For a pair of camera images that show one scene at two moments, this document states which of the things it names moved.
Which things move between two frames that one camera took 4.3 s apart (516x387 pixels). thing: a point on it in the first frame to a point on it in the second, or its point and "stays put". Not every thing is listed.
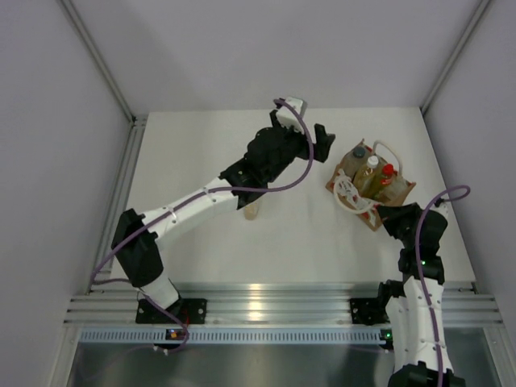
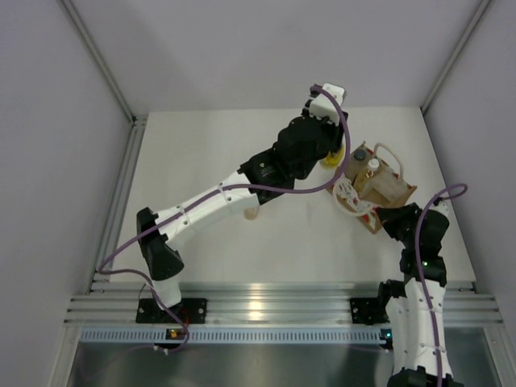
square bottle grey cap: [355, 159] stays put
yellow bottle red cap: [386, 181] to [333, 158]
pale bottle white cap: [250, 210] stays put
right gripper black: [390, 214] stays put
